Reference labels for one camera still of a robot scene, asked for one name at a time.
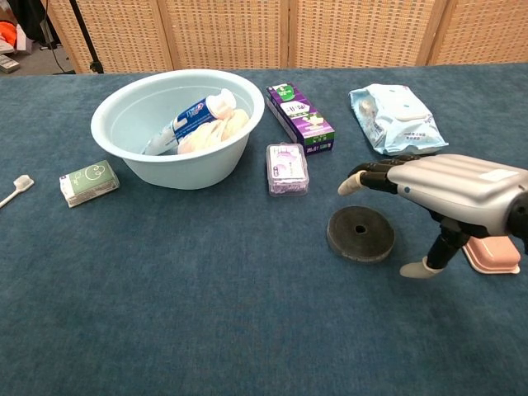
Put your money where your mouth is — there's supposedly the black tripod stand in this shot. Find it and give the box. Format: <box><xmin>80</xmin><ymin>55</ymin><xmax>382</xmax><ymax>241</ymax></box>
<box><xmin>68</xmin><ymin>0</ymin><xmax>105</xmax><ymax>74</ymax></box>

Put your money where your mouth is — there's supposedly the purple white carton box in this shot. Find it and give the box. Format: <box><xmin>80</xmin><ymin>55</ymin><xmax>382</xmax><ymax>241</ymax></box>
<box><xmin>265</xmin><ymin>81</ymin><xmax>336</xmax><ymax>157</ymax></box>

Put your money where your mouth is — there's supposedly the clear purple floss pick box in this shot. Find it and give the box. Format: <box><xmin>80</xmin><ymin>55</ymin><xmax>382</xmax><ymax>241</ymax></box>
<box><xmin>266</xmin><ymin>143</ymin><xmax>310</xmax><ymax>197</ymax></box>

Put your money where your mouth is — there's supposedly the pink toothbrush case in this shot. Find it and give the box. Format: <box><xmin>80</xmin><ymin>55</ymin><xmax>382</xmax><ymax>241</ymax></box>
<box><xmin>461</xmin><ymin>236</ymin><xmax>521</xmax><ymax>275</ymax></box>

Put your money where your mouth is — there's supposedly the green white soap box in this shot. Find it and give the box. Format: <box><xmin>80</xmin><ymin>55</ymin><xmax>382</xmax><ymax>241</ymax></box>
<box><xmin>59</xmin><ymin>159</ymin><xmax>121</xmax><ymax>208</ymax></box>

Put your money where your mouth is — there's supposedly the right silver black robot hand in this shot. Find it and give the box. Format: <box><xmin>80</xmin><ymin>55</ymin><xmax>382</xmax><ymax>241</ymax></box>
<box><xmin>337</xmin><ymin>153</ymin><xmax>528</xmax><ymax>280</ymax></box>

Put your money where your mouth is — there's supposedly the light blue plastic basin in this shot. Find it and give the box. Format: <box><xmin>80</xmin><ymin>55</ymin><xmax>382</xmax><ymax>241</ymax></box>
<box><xmin>90</xmin><ymin>68</ymin><xmax>266</xmax><ymax>191</ymax></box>

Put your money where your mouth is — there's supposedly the orange cloth item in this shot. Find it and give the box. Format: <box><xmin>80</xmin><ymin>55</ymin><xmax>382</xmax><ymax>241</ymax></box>
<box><xmin>0</xmin><ymin>20</ymin><xmax>18</xmax><ymax>49</ymax></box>

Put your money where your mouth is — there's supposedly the black tape roll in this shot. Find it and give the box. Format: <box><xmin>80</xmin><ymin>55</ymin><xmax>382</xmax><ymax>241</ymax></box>
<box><xmin>326</xmin><ymin>205</ymin><xmax>396</xmax><ymax>264</ymax></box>

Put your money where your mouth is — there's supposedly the wicker folding screen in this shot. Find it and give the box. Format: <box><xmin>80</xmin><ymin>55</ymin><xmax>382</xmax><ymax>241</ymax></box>
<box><xmin>40</xmin><ymin>0</ymin><xmax>528</xmax><ymax>74</ymax></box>

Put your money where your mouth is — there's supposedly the light blue wet wipes pack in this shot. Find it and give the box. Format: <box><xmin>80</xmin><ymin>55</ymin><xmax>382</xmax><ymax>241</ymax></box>
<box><xmin>349</xmin><ymin>82</ymin><xmax>450</xmax><ymax>156</ymax></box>

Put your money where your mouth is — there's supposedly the white toothbrush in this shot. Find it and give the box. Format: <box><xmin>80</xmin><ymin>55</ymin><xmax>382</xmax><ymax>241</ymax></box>
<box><xmin>0</xmin><ymin>174</ymin><xmax>35</xmax><ymax>209</ymax></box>

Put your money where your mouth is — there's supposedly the blue white toothpaste tube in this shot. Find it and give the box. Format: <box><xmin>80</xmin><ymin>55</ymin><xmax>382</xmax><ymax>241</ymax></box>
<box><xmin>143</xmin><ymin>88</ymin><xmax>237</xmax><ymax>156</ymax></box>

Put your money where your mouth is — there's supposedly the pink bath sponge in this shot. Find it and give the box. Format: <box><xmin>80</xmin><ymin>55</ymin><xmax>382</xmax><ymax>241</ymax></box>
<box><xmin>177</xmin><ymin>107</ymin><xmax>251</xmax><ymax>155</ymax></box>

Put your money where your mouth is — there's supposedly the dark blue table mat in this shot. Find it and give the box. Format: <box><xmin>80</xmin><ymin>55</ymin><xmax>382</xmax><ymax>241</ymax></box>
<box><xmin>0</xmin><ymin>62</ymin><xmax>528</xmax><ymax>396</ymax></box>

